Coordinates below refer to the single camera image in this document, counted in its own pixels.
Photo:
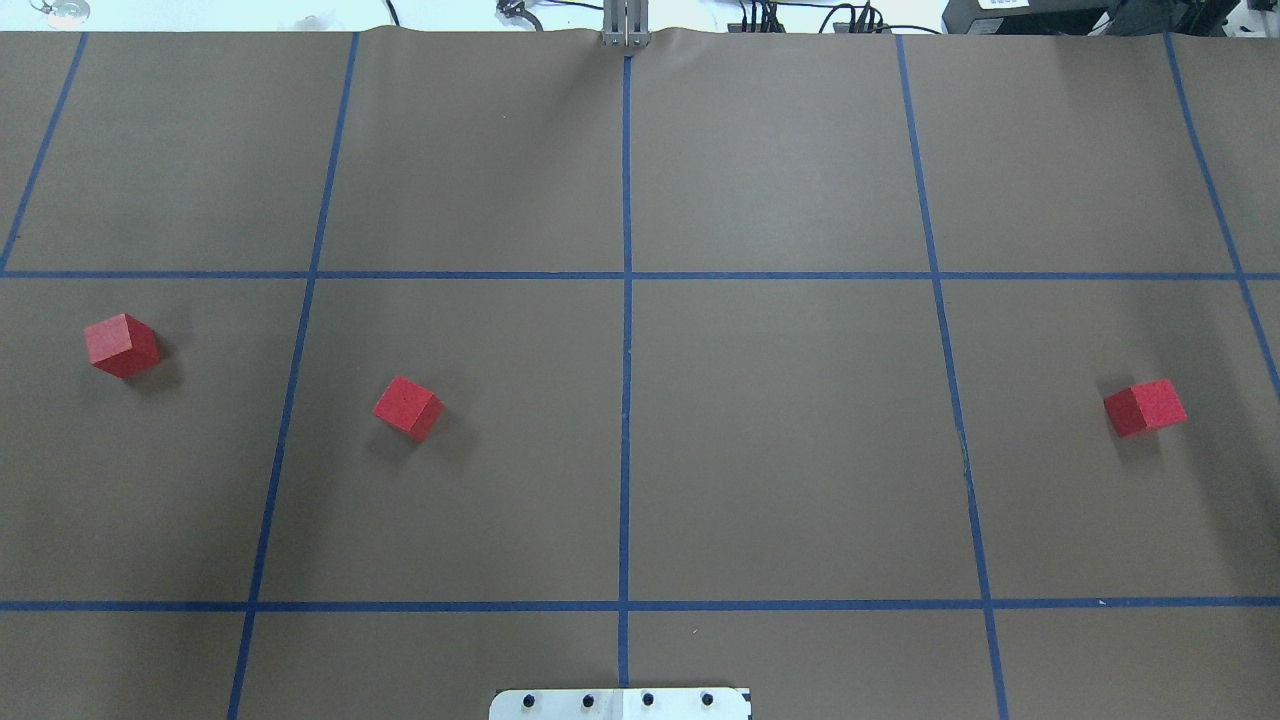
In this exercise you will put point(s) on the red block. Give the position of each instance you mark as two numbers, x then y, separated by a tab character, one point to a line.
410	408
1144	408
121	346

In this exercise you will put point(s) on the brown paper table mat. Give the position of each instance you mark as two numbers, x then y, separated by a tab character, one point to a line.
773	363

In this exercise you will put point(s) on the black box device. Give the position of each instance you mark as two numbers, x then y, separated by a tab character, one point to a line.
1086	18

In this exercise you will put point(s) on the clear tape roll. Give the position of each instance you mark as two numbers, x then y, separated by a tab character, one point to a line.
63	15

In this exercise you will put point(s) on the aluminium frame post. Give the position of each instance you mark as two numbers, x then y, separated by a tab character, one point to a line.
625	23

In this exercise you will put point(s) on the white camera stand base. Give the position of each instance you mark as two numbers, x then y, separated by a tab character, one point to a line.
623	703

